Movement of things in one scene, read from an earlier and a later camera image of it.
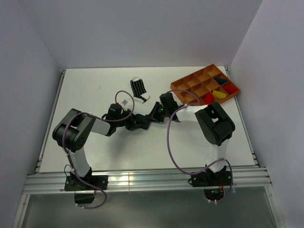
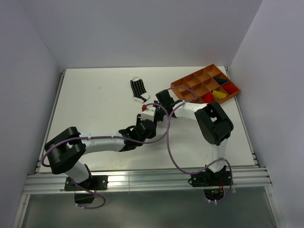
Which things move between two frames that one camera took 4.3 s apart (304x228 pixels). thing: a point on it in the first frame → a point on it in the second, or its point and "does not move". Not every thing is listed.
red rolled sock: (230, 88) does not move
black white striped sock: (139, 92) does not move
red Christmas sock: (208, 98) does not move
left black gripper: (131, 121) → (138, 118)
